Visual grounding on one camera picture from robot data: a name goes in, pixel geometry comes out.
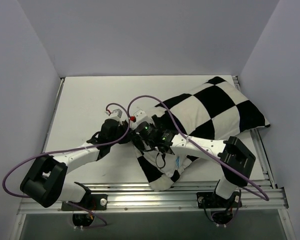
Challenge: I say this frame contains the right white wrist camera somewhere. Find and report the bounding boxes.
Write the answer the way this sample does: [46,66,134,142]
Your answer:
[130,109,152,130]

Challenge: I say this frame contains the white pillow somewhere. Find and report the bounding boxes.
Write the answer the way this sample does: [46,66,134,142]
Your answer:
[149,154,191,192]

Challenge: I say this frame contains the black white checkered pillowcase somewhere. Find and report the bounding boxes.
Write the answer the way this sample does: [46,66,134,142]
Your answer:
[135,76,271,184]

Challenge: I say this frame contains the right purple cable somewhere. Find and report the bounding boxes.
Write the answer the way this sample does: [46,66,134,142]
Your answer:
[126,94,270,225]

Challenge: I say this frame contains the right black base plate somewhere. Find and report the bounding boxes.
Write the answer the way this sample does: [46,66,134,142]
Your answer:
[196,191,243,209]

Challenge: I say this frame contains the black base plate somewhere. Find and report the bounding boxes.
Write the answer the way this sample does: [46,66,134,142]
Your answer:
[61,194,108,211]
[196,191,243,209]

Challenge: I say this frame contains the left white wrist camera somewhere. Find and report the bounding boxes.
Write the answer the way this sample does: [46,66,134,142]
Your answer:
[105,109,123,123]

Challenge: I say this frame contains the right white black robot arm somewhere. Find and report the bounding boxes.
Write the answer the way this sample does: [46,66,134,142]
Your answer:
[132,121,256,207]

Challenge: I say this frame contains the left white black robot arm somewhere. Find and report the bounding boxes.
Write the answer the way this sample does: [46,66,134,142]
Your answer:
[20,119,129,210]

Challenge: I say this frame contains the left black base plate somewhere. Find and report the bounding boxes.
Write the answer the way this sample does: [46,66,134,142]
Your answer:
[61,194,108,211]

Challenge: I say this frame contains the aluminium front rail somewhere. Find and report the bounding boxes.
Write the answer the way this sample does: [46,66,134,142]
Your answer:
[19,183,290,213]

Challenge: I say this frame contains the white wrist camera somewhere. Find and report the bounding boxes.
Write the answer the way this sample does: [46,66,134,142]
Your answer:
[130,109,152,130]
[105,109,123,123]

